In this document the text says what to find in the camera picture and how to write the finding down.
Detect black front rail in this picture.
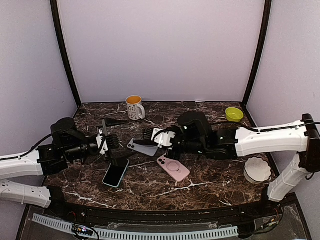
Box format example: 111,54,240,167
47,186,284,225

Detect right black frame post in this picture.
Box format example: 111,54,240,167
241,0,273,108

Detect light blue phone case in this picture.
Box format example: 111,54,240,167
102,160,130,188

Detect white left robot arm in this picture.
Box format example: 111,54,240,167
0,117,135,218

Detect grey slotted cable duct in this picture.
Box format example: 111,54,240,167
32,213,239,240

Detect black frame post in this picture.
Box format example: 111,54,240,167
241,0,273,108
49,0,82,108

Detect left black frame post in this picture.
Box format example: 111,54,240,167
49,0,82,108

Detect clear phone case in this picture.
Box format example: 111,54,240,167
101,118,111,162

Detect light blue bare phone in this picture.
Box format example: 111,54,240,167
127,138,158,157

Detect white scalloped dish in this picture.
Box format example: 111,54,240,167
243,157,272,185

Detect pink phone case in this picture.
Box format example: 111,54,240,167
156,155,190,182

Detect yellow-green bowl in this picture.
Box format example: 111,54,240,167
225,107,244,122

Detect white spotted mug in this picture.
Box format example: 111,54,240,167
125,95,146,121

